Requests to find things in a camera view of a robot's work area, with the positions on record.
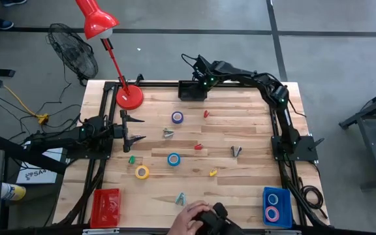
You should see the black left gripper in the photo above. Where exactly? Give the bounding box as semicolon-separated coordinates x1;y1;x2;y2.
112;110;147;153

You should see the yellow tape roll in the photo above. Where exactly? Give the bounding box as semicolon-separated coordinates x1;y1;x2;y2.
134;164;150;180

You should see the purple tape roll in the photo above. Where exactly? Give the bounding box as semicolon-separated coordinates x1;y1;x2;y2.
170;110;185;125

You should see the light blue tape roll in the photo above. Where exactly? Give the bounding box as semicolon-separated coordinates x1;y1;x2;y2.
166;152;181;167

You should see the teal staple remover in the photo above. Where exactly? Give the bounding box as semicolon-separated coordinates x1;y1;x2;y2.
174;192;187;207

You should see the pink tape roll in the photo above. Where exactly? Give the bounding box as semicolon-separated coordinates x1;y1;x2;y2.
264;206;280;223

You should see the black plastic basket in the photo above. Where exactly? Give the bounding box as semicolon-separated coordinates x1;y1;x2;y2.
178;80;208;102

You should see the red plastic basket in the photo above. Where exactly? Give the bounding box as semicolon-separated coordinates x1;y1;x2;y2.
89;188;121;229

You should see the black floor fan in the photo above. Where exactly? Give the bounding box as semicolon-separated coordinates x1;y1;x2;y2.
46;22;99;86

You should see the white cardboard box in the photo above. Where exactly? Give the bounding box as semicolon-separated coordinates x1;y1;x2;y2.
15;147;64;185

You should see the person's hand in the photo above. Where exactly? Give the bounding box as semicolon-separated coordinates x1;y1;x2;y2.
166;200;212;235

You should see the black diagonal beam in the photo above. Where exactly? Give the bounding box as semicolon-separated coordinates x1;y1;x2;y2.
0;133;70;176

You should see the red desk lamp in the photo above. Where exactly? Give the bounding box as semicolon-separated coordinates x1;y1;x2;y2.
75;0;145;111

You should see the yellow white spray can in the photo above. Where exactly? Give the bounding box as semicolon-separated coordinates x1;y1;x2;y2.
0;182;27;201

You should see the blue plastic basket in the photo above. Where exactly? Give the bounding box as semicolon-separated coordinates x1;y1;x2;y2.
262;186;293;229

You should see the black metal cart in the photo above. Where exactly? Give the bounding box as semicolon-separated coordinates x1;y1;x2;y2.
337;83;376;191

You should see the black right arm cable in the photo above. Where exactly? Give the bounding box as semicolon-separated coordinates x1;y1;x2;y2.
180;53;205;71

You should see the black aluminium table frame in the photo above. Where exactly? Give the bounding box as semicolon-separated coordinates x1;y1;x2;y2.
52;80;331;235

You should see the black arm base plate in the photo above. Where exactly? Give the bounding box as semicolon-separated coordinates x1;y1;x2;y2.
66;143;114;160
271;135;319;161

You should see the yellow extension cable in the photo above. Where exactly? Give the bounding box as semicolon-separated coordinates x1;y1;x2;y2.
1;84;50;125

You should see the black leader arm handle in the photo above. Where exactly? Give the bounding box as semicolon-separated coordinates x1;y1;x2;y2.
193;202;244;235

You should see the coiled black cable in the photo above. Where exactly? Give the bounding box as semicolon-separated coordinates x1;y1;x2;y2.
298;176;328;220

